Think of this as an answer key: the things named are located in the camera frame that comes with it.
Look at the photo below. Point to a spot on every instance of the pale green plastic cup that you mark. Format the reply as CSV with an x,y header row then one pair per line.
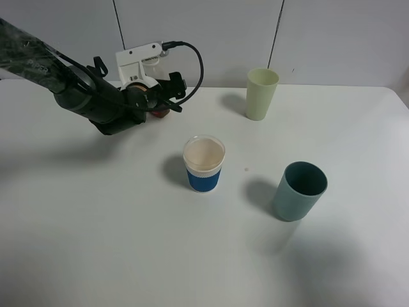
x,y
261,86

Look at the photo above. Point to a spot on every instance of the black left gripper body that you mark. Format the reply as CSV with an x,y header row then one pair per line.
x,y
110,110

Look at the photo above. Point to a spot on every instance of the clear bottle with brown drink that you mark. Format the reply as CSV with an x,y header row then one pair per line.
x,y
159,112

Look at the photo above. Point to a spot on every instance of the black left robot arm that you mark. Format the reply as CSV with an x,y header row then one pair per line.
x,y
28,57

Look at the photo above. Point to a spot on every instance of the blue sleeved paper cup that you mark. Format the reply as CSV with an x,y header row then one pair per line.
x,y
203,156

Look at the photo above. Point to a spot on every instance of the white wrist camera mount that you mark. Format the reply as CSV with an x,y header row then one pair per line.
x,y
140,65

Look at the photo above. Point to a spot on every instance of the teal plastic cup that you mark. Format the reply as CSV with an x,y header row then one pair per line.
x,y
301,186

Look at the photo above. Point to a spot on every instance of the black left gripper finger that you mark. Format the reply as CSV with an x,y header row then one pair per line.
x,y
175,87
164,105

